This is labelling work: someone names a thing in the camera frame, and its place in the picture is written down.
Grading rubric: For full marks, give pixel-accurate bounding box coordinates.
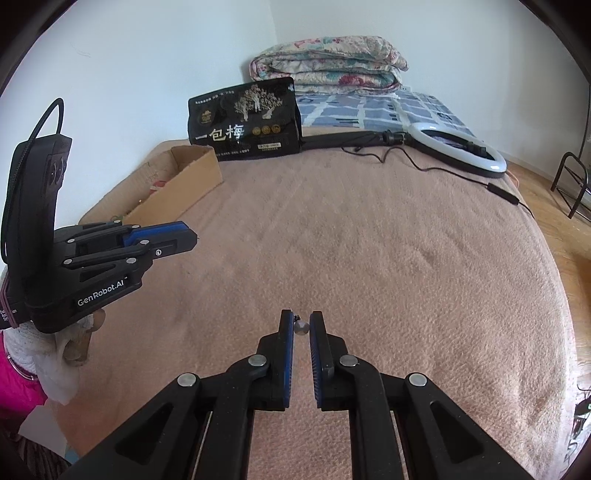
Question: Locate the pink fleece blanket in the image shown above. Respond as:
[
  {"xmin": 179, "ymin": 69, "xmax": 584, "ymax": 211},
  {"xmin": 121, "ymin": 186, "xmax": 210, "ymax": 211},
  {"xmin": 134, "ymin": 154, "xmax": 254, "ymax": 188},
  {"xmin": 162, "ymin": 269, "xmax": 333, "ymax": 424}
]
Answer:
[{"xmin": 51, "ymin": 150, "xmax": 576, "ymax": 479}]

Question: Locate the blue checked bed sheet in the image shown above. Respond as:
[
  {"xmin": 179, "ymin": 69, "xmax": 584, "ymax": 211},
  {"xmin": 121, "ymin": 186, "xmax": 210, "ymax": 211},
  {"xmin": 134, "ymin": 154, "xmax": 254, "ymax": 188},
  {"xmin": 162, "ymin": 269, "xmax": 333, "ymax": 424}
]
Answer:
[{"xmin": 297, "ymin": 89, "xmax": 473, "ymax": 135}]

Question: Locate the white ring light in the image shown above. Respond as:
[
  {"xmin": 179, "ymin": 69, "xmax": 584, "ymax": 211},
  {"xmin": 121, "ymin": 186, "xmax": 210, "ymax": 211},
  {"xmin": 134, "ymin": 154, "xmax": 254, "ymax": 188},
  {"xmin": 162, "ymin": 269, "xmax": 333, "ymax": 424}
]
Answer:
[{"xmin": 301, "ymin": 122, "xmax": 507, "ymax": 178}]

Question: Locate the grey pearl earring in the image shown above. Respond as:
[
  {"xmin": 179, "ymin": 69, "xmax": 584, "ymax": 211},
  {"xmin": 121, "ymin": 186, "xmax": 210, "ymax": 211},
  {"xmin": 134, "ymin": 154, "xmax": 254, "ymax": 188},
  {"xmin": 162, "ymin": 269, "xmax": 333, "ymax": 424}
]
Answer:
[{"xmin": 294, "ymin": 315, "xmax": 310, "ymax": 335}]

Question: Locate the black ring light cable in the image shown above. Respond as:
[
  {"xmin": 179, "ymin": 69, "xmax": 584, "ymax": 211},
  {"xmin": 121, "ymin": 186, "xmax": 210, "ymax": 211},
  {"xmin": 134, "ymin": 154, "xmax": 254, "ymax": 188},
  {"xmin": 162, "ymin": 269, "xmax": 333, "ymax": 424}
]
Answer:
[{"xmin": 341, "ymin": 142, "xmax": 537, "ymax": 220}]

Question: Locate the black snack bag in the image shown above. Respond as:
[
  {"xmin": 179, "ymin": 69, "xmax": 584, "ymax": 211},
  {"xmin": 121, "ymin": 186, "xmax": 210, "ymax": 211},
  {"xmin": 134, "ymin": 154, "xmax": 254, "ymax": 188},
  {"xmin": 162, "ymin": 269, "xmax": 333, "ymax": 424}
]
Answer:
[{"xmin": 187, "ymin": 77, "xmax": 301, "ymax": 162}]

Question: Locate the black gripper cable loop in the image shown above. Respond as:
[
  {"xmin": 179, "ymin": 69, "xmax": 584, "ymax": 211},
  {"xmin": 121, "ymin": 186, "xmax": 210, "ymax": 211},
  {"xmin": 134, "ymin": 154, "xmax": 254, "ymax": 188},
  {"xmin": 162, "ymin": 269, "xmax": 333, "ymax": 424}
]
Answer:
[{"xmin": 0, "ymin": 96, "xmax": 66, "ymax": 259}]

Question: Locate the pink sleeve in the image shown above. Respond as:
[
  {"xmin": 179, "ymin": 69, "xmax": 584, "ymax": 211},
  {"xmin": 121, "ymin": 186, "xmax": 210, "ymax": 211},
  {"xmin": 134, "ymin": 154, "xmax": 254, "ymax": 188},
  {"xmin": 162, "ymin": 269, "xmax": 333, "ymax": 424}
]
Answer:
[{"xmin": 0, "ymin": 339, "xmax": 48, "ymax": 433}]

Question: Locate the open cardboard box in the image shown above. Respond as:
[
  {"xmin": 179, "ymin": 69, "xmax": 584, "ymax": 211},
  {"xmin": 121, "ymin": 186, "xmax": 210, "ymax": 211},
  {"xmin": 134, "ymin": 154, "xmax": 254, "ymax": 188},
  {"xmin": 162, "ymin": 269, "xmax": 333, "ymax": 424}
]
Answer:
[{"xmin": 80, "ymin": 145, "xmax": 222, "ymax": 226}]

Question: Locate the folded floral quilt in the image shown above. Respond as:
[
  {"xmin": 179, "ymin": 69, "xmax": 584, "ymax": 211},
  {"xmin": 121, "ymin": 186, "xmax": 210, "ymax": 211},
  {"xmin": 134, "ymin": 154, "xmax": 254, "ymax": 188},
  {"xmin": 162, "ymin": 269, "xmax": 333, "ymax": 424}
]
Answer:
[{"xmin": 249, "ymin": 35, "xmax": 409, "ymax": 94}]

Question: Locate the left gloved hand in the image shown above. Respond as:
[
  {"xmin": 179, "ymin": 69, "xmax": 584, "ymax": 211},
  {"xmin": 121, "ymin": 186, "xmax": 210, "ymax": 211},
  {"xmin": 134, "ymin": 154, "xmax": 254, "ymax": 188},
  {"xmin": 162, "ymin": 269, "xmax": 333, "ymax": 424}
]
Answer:
[{"xmin": 2, "ymin": 309, "xmax": 106, "ymax": 405}]

